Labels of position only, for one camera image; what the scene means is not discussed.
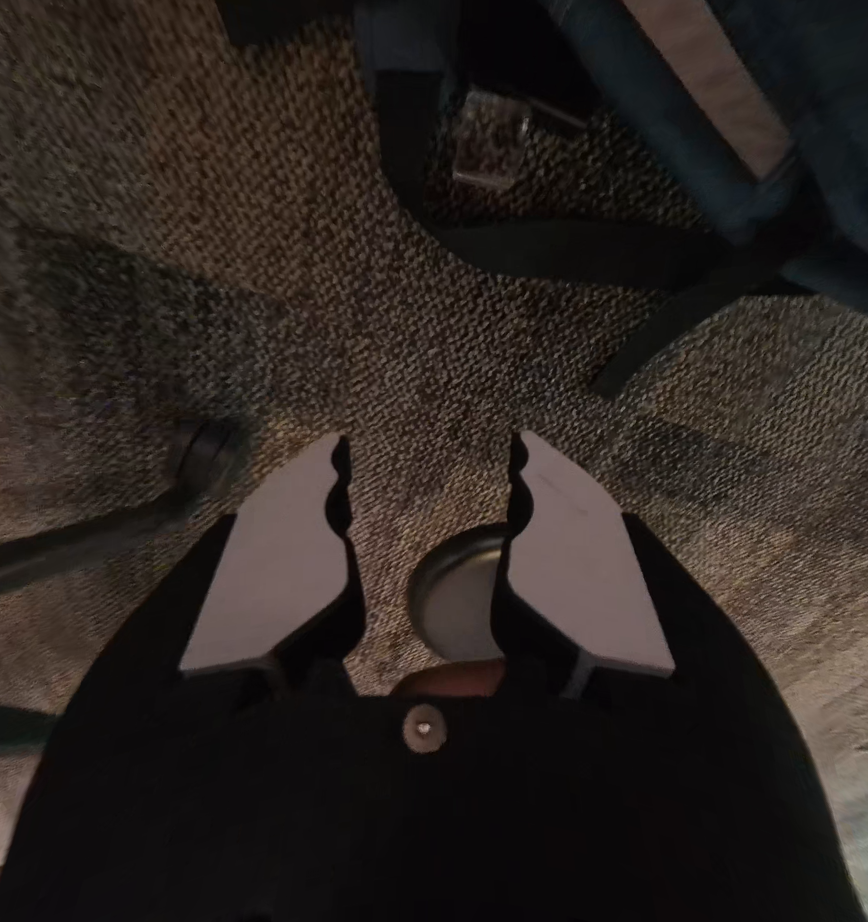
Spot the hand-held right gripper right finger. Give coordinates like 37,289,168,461
489,430,677,701

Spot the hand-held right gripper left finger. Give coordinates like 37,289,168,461
179,434,367,678

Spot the round metal disc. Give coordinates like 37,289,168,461
407,524,513,664

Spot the office chair base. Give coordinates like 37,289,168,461
0,421,242,605

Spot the clear plastic buckle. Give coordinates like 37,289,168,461
452,86,533,190

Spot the blue backpack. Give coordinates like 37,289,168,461
353,0,868,312

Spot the black backpack strap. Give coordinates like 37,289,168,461
372,65,788,291
592,279,789,399

